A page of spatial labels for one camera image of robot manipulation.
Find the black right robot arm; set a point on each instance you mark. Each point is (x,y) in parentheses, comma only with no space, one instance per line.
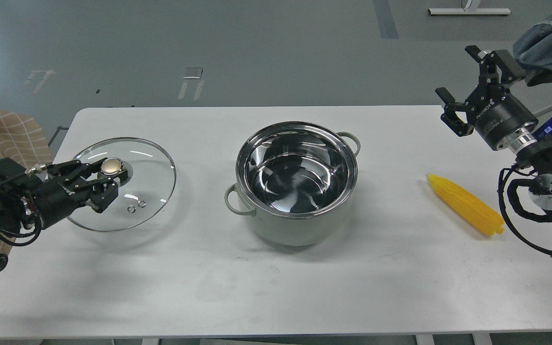
(527,184)

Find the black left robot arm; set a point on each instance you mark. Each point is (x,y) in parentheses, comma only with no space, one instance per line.
(19,221)

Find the yellow corn cob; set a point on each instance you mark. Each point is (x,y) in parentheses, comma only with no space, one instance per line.
(468,206)

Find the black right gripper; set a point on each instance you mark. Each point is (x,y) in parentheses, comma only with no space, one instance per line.
(492,117)

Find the white stand base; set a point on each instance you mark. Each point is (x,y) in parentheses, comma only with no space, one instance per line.
(469,8)

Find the grey green steel pot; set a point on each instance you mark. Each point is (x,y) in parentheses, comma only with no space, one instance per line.
(295,181)

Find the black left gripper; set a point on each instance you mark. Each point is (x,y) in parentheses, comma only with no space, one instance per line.
(55,200)

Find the glass pot lid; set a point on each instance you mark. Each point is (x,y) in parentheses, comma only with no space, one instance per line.
(152,181)

